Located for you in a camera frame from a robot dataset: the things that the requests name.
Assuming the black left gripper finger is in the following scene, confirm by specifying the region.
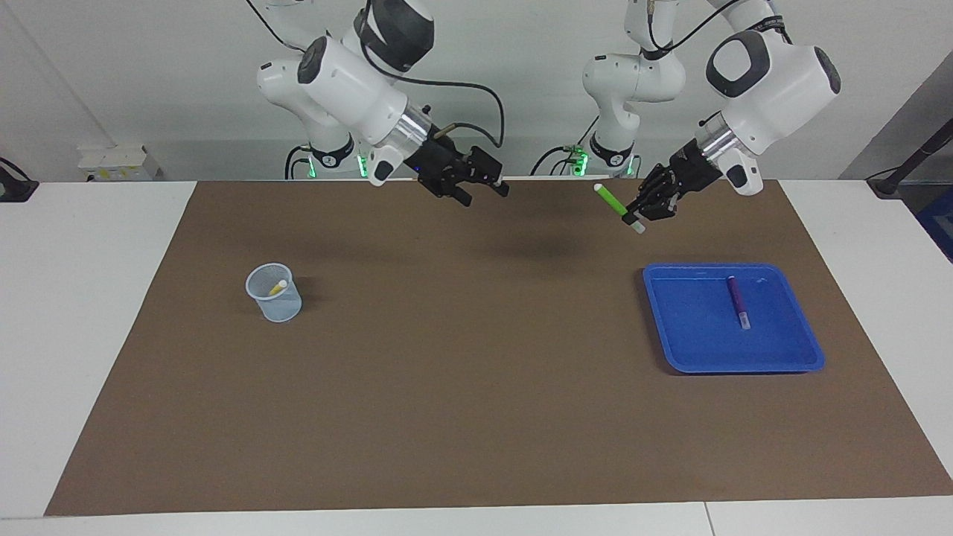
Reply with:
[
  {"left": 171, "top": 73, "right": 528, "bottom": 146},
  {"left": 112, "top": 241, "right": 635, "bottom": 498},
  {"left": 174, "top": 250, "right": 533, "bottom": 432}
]
[
  {"left": 642, "top": 190, "right": 682, "bottom": 223},
  {"left": 622, "top": 165, "right": 675, "bottom": 224}
]

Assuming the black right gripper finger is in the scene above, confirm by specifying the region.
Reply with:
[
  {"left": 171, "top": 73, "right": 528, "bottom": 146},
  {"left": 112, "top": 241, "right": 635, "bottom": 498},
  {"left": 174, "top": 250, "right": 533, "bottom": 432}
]
[
  {"left": 436, "top": 179, "right": 474, "bottom": 208},
  {"left": 465, "top": 146, "right": 511, "bottom": 198}
]

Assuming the green marker pen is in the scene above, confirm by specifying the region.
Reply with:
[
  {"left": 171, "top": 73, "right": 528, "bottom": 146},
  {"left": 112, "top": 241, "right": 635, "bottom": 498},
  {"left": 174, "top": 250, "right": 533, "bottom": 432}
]
[{"left": 593, "top": 183, "right": 647, "bottom": 235}]

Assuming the purple marker pen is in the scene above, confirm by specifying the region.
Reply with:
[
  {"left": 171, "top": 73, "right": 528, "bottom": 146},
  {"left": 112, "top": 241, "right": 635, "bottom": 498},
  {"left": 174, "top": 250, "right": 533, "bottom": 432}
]
[{"left": 726, "top": 275, "right": 751, "bottom": 331}]

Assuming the blue plastic tray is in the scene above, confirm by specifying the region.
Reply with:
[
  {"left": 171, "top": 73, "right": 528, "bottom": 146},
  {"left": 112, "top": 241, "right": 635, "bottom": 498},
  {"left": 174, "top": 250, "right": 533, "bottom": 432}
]
[{"left": 643, "top": 262, "right": 826, "bottom": 374}]

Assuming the brown table mat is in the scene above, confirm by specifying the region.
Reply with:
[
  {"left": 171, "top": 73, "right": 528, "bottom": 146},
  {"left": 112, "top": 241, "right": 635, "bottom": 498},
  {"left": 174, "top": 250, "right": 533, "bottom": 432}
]
[{"left": 45, "top": 177, "right": 953, "bottom": 517}]

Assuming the translucent plastic cup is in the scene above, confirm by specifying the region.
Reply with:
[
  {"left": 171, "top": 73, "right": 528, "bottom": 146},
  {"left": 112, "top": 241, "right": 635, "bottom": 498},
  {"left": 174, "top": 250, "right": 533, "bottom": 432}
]
[{"left": 246, "top": 262, "right": 304, "bottom": 323}]

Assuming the black stand pole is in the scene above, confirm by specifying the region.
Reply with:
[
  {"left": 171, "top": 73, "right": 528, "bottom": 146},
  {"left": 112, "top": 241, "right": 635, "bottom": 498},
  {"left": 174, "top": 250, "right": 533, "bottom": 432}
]
[{"left": 867, "top": 118, "right": 953, "bottom": 199}]

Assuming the blue box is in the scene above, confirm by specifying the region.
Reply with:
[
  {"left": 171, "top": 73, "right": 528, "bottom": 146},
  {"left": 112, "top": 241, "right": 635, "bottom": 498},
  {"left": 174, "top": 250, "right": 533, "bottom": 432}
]
[{"left": 914, "top": 186, "right": 953, "bottom": 263}]

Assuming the white power strip box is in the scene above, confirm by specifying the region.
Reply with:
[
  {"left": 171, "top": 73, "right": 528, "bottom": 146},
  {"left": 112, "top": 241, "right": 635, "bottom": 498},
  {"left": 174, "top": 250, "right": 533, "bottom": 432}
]
[{"left": 77, "top": 144, "right": 162, "bottom": 182}]

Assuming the black base cable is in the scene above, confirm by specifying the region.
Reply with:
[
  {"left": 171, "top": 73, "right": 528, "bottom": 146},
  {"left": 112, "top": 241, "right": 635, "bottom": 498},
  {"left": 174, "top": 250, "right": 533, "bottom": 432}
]
[
  {"left": 284, "top": 144, "right": 313, "bottom": 180},
  {"left": 530, "top": 112, "right": 601, "bottom": 177}
]

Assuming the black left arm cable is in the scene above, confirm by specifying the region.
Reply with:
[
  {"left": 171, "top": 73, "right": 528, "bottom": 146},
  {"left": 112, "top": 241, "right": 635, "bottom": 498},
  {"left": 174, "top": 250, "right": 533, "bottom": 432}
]
[{"left": 646, "top": 0, "right": 790, "bottom": 57}]

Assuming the black clamp mount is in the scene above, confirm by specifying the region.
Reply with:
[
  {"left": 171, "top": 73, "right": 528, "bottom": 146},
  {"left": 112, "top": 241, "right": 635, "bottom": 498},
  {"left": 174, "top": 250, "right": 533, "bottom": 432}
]
[{"left": 0, "top": 157, "right": 40, "bottom": 203}]

